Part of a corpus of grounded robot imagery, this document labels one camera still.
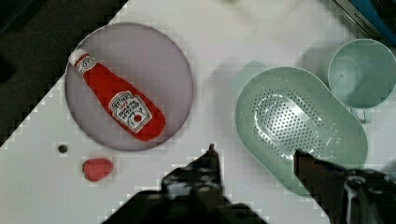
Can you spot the red plush ketchup bottle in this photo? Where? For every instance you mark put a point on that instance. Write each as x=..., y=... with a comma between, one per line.
x=122, y=101

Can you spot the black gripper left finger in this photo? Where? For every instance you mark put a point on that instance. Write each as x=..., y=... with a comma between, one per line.
x=198, y=181

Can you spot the purple round plate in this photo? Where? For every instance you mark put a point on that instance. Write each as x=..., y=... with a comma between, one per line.
x=146, y=58

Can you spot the pink toy strawberry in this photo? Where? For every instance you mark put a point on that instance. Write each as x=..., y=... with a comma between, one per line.
x=97, y=169

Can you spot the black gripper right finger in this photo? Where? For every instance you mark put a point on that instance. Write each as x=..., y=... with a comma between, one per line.
x=347, y=196

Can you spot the green plastic mug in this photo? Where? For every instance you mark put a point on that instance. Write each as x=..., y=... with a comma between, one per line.
x=360, y=74

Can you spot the green plastic strainer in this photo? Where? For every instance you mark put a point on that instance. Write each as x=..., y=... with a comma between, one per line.
x=280, y=110

